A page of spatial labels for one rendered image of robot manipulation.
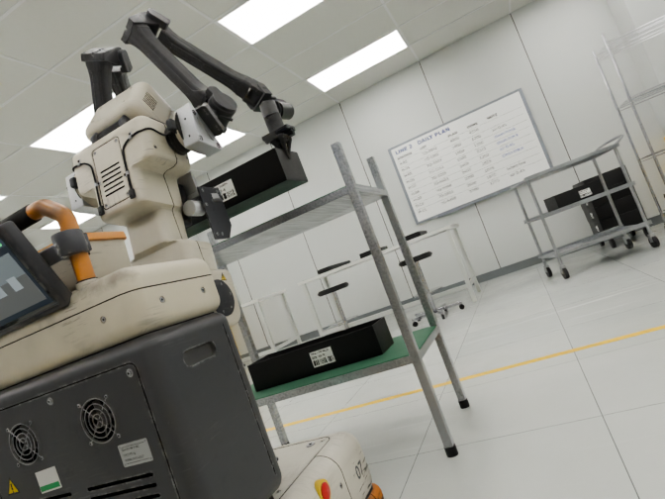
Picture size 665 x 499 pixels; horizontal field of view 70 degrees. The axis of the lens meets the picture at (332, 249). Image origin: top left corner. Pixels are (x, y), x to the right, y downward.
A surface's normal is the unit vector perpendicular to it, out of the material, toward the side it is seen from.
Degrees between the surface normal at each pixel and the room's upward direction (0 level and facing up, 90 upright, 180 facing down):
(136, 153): 82
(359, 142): 90
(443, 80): 90
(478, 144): 90
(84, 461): 90
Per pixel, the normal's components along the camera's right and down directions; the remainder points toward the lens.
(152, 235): -0.40, -0.07
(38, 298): -0.18, 0.46
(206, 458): 0.86, -0.35
